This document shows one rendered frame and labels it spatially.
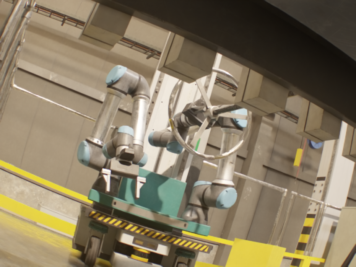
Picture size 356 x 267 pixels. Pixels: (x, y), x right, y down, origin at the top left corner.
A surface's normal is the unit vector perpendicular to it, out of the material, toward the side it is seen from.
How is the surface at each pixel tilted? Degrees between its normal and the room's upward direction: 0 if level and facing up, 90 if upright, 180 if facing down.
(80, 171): 90
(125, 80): 100
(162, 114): 90
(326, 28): 180
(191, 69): 180
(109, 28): 90
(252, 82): 90
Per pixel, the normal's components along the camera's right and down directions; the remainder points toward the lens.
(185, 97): 0.25, -0.16
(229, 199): 0.64, 0.14
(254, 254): -0.54, -0.35
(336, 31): -0.28, 0.93
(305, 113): -0.86, -0.35
